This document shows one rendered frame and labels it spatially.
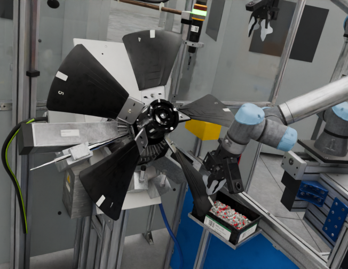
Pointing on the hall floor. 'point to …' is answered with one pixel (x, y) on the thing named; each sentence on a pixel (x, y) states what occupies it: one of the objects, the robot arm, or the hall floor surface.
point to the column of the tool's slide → (18, 61)
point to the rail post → (174, 224)
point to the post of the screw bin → (202, 249)
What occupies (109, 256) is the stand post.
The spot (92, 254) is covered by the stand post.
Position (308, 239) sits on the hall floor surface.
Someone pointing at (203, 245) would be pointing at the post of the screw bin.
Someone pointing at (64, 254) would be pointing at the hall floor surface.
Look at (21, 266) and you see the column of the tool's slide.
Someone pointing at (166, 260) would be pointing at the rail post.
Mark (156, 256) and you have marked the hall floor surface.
